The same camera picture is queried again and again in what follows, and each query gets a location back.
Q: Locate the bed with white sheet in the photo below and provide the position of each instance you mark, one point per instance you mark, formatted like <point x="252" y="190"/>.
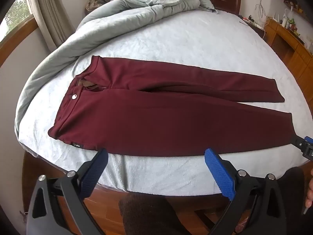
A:
<point x="183" y="41"/>

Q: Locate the beige curtain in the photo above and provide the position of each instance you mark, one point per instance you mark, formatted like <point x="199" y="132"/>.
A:
<point x="51" y="12"/>

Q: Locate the grey duvet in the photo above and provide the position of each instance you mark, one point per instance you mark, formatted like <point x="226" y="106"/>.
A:
<point x="122" y="12"/>

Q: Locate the person's dark trouser leg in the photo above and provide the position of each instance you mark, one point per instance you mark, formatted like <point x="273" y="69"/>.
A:
<point x="151" y="215"/>
<point x="291" y="178"/>

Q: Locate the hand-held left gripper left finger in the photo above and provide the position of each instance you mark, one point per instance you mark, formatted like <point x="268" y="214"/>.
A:
<point x="94" y="173"/>

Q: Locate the white bottle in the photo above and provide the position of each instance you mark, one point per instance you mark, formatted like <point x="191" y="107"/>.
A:
<point x="284" y="19"/>

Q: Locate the dark red pants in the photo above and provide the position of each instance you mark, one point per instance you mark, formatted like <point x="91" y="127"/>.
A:
<point x="159" y="117"/>

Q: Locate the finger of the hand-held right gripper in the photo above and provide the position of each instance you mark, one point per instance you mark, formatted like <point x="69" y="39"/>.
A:
<point x="302" y="145"/>

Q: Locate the row of small trinkets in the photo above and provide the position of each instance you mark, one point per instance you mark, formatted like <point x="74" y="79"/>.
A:
<point x="293" y="6"/>

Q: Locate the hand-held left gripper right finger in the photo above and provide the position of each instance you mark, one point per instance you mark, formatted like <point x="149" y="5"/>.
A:
<point x="220" y="173"/>

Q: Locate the window with wooden frame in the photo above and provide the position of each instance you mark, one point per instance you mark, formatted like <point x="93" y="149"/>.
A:
<point x="17" y="14"/>

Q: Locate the person's right hand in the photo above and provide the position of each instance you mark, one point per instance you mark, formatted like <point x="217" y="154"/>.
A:
<point x="311" y="193"/>

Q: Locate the brown patterned pillow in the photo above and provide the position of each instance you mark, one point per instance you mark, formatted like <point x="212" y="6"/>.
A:
<point x="96" y="2"/>

